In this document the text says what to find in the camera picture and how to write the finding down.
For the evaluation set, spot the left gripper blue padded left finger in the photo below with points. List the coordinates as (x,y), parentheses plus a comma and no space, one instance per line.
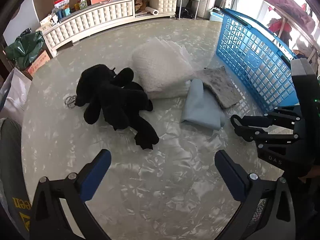
(48,219)

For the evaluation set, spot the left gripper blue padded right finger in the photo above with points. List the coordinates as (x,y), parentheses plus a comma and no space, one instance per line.
(266,209)

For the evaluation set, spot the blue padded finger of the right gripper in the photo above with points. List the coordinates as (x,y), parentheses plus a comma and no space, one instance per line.
(250,128)
(282,112)

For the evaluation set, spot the light blue cloth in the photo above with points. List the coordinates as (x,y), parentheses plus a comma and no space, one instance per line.
(201,107)

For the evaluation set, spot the blue plastic laundry basket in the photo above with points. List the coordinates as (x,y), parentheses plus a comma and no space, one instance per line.
(260,60)

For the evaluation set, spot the grey stained felt pad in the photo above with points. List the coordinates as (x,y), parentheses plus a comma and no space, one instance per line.
(220,84)

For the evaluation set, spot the white quilted cloth bundle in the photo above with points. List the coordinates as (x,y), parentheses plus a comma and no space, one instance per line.
(164,68)

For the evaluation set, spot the black plush toy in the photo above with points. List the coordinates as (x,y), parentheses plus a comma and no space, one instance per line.
(119,98)

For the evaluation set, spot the wooden clothes drying rack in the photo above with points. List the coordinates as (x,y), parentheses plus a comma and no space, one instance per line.
(298,27)

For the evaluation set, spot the pink cloth pile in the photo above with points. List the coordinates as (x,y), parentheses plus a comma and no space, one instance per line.
(296,12)

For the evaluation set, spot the light blue storage box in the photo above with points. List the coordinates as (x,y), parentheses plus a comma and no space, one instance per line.
(216,15)

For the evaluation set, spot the white paper shopping bag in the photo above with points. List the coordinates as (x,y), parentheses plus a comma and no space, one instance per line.
(14,94)

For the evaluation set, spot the paper towel roll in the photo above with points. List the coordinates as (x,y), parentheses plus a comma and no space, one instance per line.
(152,11)

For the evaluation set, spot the red printed cardboard box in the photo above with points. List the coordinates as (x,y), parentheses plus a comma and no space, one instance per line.
(42,59)

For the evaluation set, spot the green plastic bag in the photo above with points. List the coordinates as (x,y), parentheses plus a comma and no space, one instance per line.
(25,50)

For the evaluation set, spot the white tufted TV cabinet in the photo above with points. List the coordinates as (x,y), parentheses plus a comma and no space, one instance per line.
(100,17)

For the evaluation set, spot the red white package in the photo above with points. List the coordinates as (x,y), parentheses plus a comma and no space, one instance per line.
(60,3)

